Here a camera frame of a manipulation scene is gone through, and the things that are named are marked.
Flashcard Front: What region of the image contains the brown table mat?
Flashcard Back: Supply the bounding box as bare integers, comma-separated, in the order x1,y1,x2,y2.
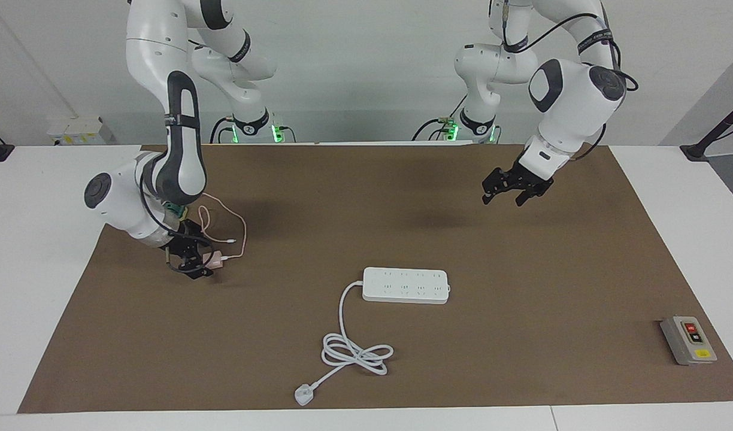
17,144,733,414

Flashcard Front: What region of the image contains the grey on-off switch box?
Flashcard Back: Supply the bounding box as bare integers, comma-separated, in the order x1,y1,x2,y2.
660,315,718,366

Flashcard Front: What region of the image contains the white power cord with plug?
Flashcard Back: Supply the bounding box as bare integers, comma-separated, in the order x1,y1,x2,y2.
294,281,395,407

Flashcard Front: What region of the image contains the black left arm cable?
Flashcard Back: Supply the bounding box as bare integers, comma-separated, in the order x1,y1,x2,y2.
501,0,640,162

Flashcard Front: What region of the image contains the black pole stand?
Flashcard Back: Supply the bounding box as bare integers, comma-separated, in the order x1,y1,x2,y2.
680,96,733,162

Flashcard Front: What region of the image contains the white power strip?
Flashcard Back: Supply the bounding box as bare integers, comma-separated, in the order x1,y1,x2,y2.
362,267,451,305

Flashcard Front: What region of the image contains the black base cable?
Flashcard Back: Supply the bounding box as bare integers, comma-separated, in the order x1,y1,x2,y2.
411,96,469,142
210,117,238,144

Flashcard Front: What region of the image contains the white wall socket box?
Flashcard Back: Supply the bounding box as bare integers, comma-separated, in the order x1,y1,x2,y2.
47,117,117,146

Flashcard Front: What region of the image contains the pink charging cable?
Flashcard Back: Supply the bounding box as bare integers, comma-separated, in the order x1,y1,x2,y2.
197,192,248,264

